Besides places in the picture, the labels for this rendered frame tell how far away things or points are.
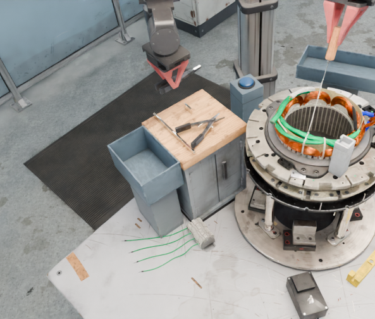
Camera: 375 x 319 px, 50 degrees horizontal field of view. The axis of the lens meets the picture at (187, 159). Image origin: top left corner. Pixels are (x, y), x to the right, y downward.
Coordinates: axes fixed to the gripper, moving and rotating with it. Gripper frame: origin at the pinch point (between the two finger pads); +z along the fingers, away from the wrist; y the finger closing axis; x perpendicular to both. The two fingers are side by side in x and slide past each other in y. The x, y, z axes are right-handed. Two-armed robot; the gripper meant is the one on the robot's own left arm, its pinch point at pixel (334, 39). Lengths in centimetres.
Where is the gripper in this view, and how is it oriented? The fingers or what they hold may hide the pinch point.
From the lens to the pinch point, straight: 81.7
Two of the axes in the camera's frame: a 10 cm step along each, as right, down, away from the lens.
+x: 5.9, -3.6, 7.2
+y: 8.0, 4.0, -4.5
